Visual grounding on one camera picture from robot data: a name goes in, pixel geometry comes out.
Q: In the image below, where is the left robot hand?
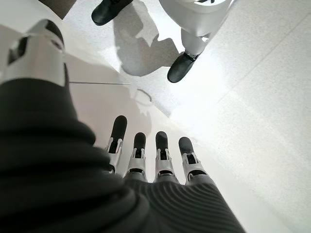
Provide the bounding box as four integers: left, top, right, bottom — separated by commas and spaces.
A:
0, 19, 246, 233

